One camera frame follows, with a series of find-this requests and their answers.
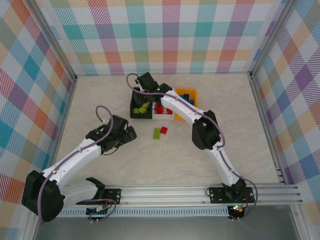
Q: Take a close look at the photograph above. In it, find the aluminium table side rail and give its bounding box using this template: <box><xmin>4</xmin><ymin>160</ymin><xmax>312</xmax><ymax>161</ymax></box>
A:
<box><xmin>44</xmin><ymin>76</ymin><xmax>78</xmax><ymax>176</ymax></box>
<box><xmin>248</xmin><ymin>72</ymin><xmax>288</xmax><ymax>185</ymax></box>

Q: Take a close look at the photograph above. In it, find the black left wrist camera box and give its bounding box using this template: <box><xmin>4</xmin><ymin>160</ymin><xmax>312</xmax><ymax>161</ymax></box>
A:
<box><xmin>111</xmin><ymin>114</ymin><xmax>130</xmax><ymax>133</ymax></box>

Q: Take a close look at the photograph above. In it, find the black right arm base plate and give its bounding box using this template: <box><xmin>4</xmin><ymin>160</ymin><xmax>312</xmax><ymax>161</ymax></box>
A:
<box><xmin>209</xmin><ymin>186</ymin><xmax>256</xmax><ymax>204</ymax></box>

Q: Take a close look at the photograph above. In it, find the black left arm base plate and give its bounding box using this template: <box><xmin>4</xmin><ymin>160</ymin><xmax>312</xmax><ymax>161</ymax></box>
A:
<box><xmin>106</xmin><ymin>188</ymin><xmax>122</xmax><ymax>205</ymax></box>

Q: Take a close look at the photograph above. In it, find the aluminium mounting rail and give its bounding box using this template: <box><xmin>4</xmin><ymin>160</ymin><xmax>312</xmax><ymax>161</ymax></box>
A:
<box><xmin>51</xmin><ymin>182</ymin><xmax>305</xmax><ymax>208</ymax></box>

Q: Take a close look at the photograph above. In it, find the yellow plastic bin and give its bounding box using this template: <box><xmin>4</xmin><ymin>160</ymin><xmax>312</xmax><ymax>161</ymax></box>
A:
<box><xmin>173</xmin><ymin>87</ymin><xmax>199</xmax><ymax>121</ymax></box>

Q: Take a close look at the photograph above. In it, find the right circuit board with light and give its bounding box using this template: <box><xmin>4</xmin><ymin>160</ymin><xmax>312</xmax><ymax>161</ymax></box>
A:
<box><xmin>229</xmin><ymin>204</ymin><xmax>245</xmax><ymax>216</ymax></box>

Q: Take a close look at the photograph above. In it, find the white plastic bin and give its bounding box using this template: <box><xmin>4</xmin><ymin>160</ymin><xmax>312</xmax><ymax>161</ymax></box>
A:
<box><xmin>152</xmin><ymin>99</ymin><xmax>176</xmax><ymax>121</ymax></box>

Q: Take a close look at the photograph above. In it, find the left green circuit board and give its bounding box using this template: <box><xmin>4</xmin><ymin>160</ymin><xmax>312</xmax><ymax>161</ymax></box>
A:
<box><xmin>86</xmin><ymin>204</ymin><xmax>111</xmax><ymax>217</ymax></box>

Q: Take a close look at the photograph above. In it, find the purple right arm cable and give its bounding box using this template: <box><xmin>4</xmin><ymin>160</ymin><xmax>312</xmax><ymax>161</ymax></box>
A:
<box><xmin>125</xmin><ymin>72</ymin><xmax>260</xmax><ymax>222</ymax></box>

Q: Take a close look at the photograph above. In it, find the slotted grey cable duct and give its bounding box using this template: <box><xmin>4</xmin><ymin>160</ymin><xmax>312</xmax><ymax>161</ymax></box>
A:
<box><xmin>53</xmin><ymin>206</ymin><xmax>231</xmax><ymax>218</ymax></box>

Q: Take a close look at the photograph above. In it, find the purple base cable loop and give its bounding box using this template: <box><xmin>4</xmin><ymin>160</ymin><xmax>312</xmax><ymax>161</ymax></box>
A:
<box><xmin>87</xmin><ymin>198</ymin><xmax>117</xmax><ymax>223</ymax></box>

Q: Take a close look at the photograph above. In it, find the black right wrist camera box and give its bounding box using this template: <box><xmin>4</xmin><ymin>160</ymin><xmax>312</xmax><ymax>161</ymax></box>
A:
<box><xmin>136</xmin><ymin>71</ymin><xmax>159</xmax><ymax>92</ymax></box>

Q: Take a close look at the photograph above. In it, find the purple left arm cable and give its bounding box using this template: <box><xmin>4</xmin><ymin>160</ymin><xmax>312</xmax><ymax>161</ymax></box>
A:
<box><xmin>38</xmin><ymin>105</ymin><xmax>115</xmax><ymax>226</ymax></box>

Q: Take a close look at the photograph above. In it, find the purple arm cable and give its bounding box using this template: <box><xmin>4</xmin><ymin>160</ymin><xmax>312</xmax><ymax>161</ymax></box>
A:
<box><xmin>125</xmin><ymin>72</ymin><xmax>260</xmax><ymax>222</ymax></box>
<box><xmin>38</xmin><ymin>105</ymin><xmax>115</xmax><ymax>226</ymax></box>

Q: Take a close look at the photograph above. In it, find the aluminium frame post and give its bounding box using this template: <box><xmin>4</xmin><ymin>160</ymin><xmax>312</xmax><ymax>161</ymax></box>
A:
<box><xmin>248</xmin><ymin>0</ymin><xmax>301</xmax><ymax>78</ymax></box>
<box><xmin>23</xmin><ymin>0</ymin><xmax>78</xmax><ymax>83</ymax></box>

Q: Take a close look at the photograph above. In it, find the black plastic bin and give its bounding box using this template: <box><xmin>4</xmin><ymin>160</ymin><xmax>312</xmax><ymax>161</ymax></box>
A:
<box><xmin>129</xmin><ymin>86</ymin><xmax>155</xmax><ymax>120</ymax></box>

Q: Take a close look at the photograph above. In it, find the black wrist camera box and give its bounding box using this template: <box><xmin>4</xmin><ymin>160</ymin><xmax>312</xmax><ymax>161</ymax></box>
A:
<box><xmin>111</xmin><ymin>114</ymin><xmax>130</xmax><ymax>133</ymax></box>
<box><xmin>136</xmin><ymin>71</ymin><xmax>159</xmax><ymax>92</ymax></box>

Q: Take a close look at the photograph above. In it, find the grey metal plate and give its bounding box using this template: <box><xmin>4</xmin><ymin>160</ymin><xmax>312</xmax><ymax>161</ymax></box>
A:
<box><xmin>32</xmin><ymin>216</ymin><xmax>301</xmax><ymax>240</ymax></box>

